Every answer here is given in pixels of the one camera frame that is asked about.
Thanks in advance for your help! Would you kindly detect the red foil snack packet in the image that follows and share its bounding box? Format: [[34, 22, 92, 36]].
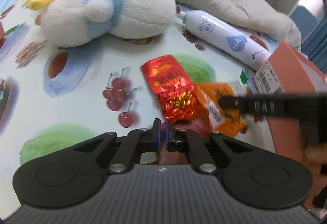
[[141, 55, 202, 123]]

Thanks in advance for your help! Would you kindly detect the orange snack packet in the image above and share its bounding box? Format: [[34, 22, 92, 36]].
[[195, 81, 246, 138]]

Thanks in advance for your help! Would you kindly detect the person's right hand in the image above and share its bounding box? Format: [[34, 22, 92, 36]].
[[300, 137, 327, 209]]

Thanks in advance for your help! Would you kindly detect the blue chair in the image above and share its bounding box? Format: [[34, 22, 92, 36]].
[[290, 6, 318, 38]]

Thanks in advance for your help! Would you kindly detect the printed bed sheet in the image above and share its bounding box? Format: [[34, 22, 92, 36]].
[[0, 0, 282, 219]]

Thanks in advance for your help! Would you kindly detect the white spray bottle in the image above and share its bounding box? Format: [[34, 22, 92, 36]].
[[177, 10, 270, 71]]

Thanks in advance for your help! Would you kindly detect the white blue plush toy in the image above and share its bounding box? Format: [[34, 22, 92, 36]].
[[27, 0, 176, 47]]

